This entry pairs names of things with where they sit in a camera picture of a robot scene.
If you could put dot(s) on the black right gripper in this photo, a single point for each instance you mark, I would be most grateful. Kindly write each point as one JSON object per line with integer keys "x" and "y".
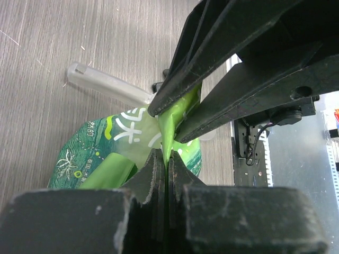
{"x": 289, "y": 52}

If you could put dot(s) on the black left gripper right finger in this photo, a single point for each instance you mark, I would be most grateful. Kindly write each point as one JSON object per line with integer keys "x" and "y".
{"x": 225, "y": 219}

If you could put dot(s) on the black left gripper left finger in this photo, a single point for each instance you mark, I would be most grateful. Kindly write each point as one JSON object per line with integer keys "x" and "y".
{"x": 129, "y": 219}

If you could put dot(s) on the green cat litter bag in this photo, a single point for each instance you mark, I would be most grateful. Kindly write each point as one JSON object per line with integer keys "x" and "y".
{"x": 107, "y": 152}

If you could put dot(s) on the clear plastic scoop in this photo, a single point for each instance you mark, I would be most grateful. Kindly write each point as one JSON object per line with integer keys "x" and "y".
{"x": 88, "y": 77}

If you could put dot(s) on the black bag clip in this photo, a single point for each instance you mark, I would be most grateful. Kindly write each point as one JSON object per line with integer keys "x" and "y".
{"x": 156, "y": 86}

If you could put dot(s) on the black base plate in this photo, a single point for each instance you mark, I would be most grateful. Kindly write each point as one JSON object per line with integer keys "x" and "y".
{"x": 251, "y": 155}

